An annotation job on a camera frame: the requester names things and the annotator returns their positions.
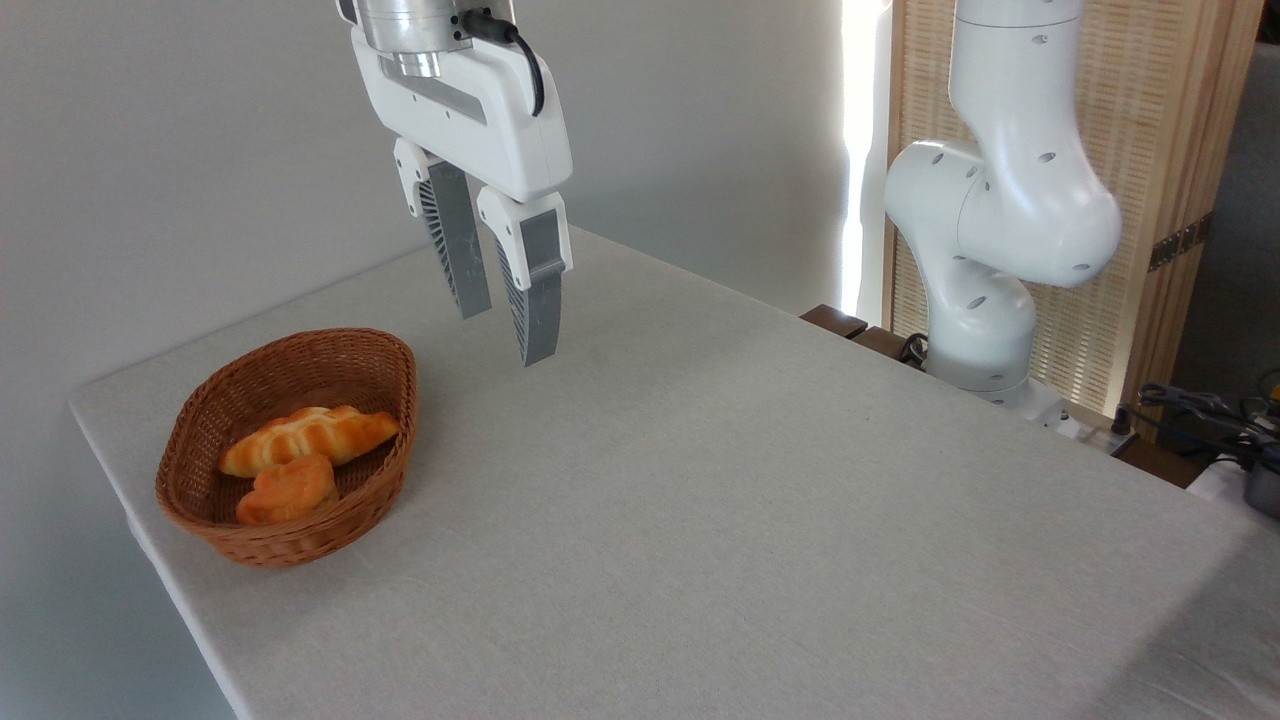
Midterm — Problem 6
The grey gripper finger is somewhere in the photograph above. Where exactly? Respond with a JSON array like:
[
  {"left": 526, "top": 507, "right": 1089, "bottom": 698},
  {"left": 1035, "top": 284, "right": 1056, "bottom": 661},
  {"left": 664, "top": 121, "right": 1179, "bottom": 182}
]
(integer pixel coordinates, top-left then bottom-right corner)
[
  {"left": 476, "top": 187, "right": 574, "bottom": 368},
  {"left": 393, "top": 137, "right": 493, "bottom": 320}
]

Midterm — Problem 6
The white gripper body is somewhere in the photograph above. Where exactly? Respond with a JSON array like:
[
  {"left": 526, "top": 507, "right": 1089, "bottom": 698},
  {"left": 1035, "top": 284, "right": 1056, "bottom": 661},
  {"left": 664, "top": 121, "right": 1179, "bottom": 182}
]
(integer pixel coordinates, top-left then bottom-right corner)
[{"left": 350, "top": 28, "right": 574, "bottom": 202}]

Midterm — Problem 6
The round orange bread muffin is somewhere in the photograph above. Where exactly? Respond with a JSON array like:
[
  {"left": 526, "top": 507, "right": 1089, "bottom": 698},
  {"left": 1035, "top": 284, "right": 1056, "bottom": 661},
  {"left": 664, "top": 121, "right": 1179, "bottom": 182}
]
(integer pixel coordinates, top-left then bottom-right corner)
[{"left": 235, "top": 455, "right": 339, "bottom": 527}]

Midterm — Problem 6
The long braided bread roll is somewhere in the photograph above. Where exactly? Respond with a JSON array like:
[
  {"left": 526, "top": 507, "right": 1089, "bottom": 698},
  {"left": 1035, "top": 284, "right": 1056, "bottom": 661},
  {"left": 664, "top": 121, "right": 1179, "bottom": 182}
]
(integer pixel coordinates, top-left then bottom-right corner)
[{"left": 218, "top": 405, "right": 400, "bottom": 479}]

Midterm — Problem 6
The brown wicker basket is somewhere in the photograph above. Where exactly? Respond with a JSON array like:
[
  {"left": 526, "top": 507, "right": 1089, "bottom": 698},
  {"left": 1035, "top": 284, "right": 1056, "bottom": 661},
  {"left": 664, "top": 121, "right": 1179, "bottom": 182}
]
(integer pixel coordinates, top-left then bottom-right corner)
[{"left": 155, "top": 328, "right": 418, "bottom": 569}]

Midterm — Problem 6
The white tablecloth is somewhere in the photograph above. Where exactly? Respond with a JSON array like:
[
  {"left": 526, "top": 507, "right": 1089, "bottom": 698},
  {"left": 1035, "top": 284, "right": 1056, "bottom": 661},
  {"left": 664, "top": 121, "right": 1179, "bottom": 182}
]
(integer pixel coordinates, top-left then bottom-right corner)
[{"left": 68, "top": 210, "right": 1280, "bottom": 720}]

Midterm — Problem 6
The wooden slatted folding screen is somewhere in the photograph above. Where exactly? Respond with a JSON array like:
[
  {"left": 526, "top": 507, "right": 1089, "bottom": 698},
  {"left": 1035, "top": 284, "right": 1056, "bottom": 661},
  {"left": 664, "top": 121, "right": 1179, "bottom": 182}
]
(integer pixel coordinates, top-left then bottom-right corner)
[{"left": 885, "top": 0, "right": 1266, "bottom": 433}]

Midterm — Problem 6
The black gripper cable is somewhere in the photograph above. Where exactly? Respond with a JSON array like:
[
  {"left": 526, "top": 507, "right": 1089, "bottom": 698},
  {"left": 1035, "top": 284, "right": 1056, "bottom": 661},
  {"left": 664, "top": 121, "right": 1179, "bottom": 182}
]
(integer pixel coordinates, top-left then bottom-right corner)
[{"left": 455, "top": 8, "right": 547, "bottom": 118}]

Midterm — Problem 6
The black cable bundle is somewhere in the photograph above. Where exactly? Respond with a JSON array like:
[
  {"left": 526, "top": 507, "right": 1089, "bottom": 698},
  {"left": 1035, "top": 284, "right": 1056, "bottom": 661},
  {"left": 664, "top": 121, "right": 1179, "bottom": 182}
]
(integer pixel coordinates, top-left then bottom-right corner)
[{"left": 1138, "top": 383, "right": 1280, "bottom": 471}]

